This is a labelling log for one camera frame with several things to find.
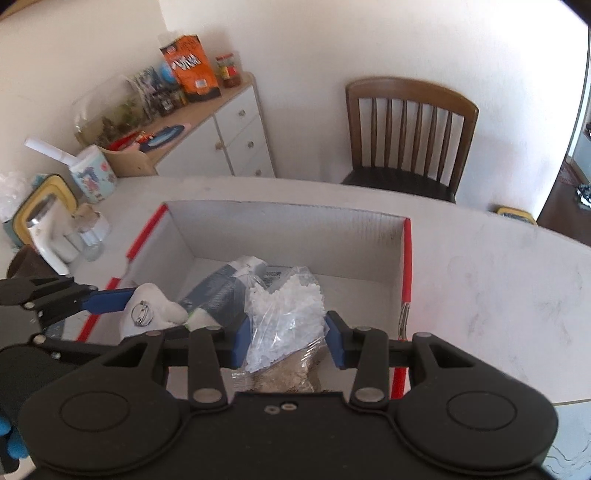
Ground brown mug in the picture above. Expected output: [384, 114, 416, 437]
[6, 244, 62, 280]

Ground white sideboard cabinet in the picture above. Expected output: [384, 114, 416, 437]
[98, 71, 278, 179]

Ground white marble desktop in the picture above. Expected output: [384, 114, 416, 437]
[0, 175, 591, 480]

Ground floral print cup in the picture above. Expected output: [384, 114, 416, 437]
[69, 145, 119, 204]

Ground glass dome terrarium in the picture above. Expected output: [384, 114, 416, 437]
[71, 76, 145, 149]

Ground white thermos bottle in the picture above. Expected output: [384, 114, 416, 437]
[25, 194, 80, 276]

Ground blue round plate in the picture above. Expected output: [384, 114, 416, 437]
[138, 123, 193, 153]

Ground crumpled clear plastic bag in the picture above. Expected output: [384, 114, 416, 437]
[0, 171, 34, 223]

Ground white grey tissue pack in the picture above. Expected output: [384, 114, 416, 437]
[177, 256, 288, 329]

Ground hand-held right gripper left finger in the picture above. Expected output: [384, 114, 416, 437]
[92, 318, 253, 409]

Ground clear bag of white pieces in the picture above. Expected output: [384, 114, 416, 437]
[242, 266, 328, 373]

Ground dark small jars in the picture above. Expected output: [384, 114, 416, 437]
[156, 87, 188, 117]

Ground white plush keychain toy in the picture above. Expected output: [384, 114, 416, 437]
[119, 282, 190, 343]

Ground red cardboard box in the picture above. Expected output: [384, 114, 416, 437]
[84, 200, 413, 403]

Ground blue printed table mat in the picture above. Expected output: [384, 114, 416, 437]
[540, 399, 591, 480]

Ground wooden tray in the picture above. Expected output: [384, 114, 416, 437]
[98, 131, 158, 179]

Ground small glass jar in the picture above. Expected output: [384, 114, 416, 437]
[73, 205, 112, 262]

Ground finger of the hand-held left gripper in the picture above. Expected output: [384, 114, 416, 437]
[0, 276, 138, 328]
[30, 335, 127, 360]

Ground orange snack bag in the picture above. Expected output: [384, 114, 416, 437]
[160, 34, 222, 103]

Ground yellow green tin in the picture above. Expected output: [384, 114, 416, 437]
[496, 206, 539, 226]

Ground small blue globe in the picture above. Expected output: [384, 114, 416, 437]
[156, 62, 179, 87]

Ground red lid sauce jar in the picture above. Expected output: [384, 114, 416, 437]
[215, 52, 243, 89]

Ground wooden slat back chair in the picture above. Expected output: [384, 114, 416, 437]
[341, 76, 480, 205]

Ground person's left hand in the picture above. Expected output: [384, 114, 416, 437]
[0, 413, 29, 462]

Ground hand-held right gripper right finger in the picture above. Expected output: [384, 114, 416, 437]
[324, 311, 491, 411]

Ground white lint roller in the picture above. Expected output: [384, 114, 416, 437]
[24, 137, 82, 165]

